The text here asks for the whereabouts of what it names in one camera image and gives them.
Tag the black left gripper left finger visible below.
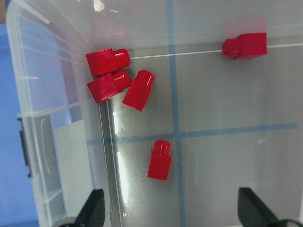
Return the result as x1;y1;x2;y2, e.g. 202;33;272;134
74;189;105;227

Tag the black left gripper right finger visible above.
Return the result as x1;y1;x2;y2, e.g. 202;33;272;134
237;187;284;227

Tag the red block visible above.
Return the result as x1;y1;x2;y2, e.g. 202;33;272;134
87;70;131;104
147;140;171;181
222;33;267;60
122;70;155;112
86;48;131;77

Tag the clear plastic storage box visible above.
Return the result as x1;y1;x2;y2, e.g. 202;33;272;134
7;0;303;227

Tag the blue plastic tray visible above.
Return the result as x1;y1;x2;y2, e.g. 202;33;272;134
0;24;39;227

